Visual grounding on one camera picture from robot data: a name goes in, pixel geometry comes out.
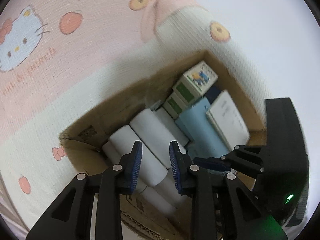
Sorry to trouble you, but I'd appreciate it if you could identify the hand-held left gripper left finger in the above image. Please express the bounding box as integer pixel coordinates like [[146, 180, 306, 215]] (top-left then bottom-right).
[[25, 140, 143, 240]]

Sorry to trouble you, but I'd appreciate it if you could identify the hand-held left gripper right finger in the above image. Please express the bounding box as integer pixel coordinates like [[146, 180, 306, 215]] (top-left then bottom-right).
[[169, 141, 288, 240]]

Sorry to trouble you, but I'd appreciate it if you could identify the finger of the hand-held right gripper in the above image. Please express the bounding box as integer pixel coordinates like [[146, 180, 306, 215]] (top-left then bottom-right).
[[193, 144, 267, 179]]

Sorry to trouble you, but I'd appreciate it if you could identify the brown cardboard box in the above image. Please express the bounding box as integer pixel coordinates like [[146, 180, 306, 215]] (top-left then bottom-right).
[[59, 50, 269, 240]]

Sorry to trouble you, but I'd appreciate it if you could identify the light blue box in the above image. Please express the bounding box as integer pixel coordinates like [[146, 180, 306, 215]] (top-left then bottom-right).
[[174, 97, 229, 161]]

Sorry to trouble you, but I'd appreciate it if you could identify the flat white box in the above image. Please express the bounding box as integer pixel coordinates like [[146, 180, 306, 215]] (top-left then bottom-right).
[[206, 89, 250, 151]]

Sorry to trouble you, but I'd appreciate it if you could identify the small green white box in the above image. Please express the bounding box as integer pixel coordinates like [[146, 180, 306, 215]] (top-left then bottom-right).
[[163, 92, 190, 120]]

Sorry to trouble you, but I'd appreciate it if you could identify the dark navy box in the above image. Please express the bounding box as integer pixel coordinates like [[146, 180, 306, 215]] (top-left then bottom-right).
[[204, 85, 222, 103]]

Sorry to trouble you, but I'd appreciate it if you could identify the white box with green side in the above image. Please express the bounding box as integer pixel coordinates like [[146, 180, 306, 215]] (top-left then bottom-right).
[[172, 61, 218, 105]]

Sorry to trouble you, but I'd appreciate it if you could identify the pink cream cat-print mat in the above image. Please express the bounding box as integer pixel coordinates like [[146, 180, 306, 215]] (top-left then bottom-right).
[[0, 0, 275, 233]]

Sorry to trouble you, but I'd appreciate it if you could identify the pink cream printed pillow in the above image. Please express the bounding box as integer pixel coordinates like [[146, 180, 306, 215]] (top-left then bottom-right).
[[140, 0, 275, 103]]

